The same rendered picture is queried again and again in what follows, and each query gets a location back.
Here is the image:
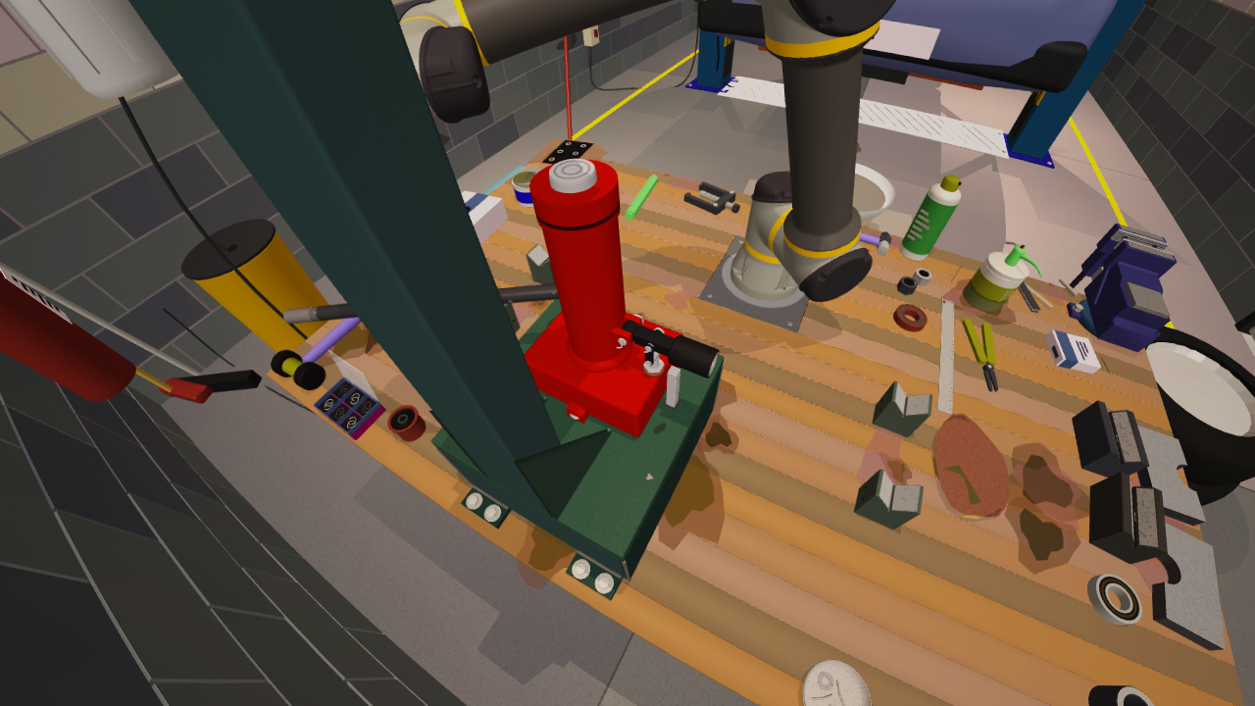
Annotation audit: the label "black jack lever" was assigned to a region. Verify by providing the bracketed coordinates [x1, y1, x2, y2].
[622, 320, 722, 379]

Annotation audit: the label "red bottle jack body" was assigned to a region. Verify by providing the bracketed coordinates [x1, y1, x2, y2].
[525, 157, 678, 438]

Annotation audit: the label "olive pump bottle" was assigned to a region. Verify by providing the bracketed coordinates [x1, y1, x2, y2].
[960, 242, 1039, 318]

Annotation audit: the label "grey square base sheet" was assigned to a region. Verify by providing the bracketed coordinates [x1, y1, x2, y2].
[700, 235, 811, 330]

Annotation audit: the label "green bar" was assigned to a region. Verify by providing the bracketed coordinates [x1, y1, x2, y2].
[624, 174, 661, 222]

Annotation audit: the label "black clamp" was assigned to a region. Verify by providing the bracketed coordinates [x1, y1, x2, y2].
[682, 180, 742, 216]

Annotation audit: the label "white and blue box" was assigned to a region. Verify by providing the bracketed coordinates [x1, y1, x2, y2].
[461, 190, 510, 242]

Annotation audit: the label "green v-block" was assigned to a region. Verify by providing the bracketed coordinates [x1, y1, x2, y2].
[852, 468, 926, 531]
[872, 381, 933, 438]

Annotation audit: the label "blue parts box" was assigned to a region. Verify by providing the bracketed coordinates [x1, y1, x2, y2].
[313, 353, 386, 440]

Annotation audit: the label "white bowl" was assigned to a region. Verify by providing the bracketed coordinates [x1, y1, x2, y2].
[851, 161, 896, 226]

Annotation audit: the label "purple tube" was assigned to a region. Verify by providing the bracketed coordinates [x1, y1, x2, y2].
[298, 315, 365, 370]

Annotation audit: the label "steel ruler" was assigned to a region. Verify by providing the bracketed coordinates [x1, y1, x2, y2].
[937, 298, 957, 416]

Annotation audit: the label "black and yellow roll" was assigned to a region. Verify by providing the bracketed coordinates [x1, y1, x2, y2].
[271, 349, 327, 391]

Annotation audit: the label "green spray can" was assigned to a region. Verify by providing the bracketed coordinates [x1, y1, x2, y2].
[899, 174, 965, 263]

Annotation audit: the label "yellow green pliers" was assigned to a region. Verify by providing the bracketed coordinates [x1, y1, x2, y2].
[960, 318, 1000, 394]

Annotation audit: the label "brown rag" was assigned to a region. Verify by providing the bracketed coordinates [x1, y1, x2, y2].
[930, 413, 1012, 522]

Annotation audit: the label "yellow drum with black lid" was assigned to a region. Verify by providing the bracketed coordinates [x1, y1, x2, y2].
[180, 218, 331, 356]

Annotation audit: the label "white round disc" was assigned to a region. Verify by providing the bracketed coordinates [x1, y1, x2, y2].
[801, 658, 875, 706]

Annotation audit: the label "red and black tool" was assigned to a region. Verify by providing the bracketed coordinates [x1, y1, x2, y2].
[135, 367, 263, 405]

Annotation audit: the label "white box with blue label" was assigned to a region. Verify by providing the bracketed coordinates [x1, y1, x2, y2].
[1043, 329, 1103, 376]

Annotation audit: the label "black and grey block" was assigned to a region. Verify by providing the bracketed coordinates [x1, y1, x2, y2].
[1087, 473, 1228, 654]
[1071, 399, 1208, 527]

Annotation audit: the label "blue bench vise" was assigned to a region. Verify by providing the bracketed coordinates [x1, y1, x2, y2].
[1066, 223, 1179, 353]

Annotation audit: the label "blue car lift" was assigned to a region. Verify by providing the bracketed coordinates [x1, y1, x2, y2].
[685, 0, 1149, 169]

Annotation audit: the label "steel ball bearing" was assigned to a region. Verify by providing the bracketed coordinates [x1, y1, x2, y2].
[1085, 573, 1144, 627]

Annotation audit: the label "red cylinder tank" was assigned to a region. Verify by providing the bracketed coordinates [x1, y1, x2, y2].
[0, 275, 139, 404]

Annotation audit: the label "black bin with white inside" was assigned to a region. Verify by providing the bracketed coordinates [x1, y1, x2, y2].
[1144, 328, 1255, 507]

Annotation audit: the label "dark green press frame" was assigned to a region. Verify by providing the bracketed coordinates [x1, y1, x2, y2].
[132, 0, 727, 601]

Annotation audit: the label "black lamp cable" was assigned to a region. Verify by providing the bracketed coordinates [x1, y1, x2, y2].
[118, 95, 287, 317]

